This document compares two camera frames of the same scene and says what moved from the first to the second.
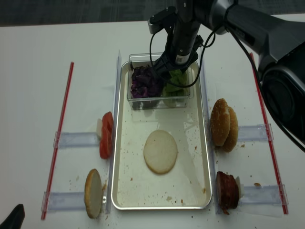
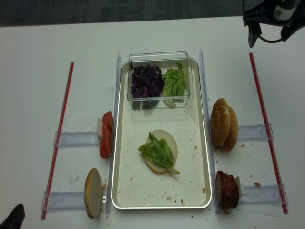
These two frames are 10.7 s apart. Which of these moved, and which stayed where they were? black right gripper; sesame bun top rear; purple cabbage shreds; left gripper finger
Moved: black right gripper
Stayed: purple cabbage shreds; left gripper finger; sesame bun top rear
